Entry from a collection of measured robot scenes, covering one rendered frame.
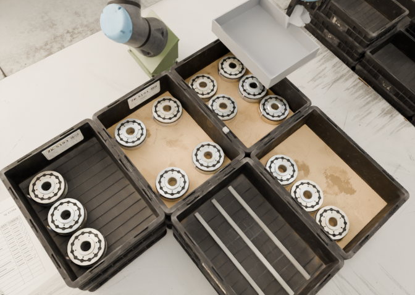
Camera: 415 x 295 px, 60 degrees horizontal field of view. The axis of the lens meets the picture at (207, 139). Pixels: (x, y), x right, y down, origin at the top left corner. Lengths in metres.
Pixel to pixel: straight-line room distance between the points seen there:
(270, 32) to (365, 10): 1.16
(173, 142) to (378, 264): 0.80
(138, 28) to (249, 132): 0.53
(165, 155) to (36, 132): 0.52
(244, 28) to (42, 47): 1.71
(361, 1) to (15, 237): 2.05
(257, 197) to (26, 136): 0.86
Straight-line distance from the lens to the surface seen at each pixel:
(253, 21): 1.23
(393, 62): 2.29
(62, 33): 2.70
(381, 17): 2.32
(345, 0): 2.32
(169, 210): 1.02
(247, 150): 1.10
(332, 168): 1.27
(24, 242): 1.33
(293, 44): 1.20
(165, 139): 1.21
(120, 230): 1.13
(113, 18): 1.31
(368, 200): 1.28
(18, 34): 2.78
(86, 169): 1.20
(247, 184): 1.17
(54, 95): 1.52
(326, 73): 1.64
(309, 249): 1.16
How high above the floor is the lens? 1.92
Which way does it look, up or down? 64 degrees down
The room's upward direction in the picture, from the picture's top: 9 degrees clockwise
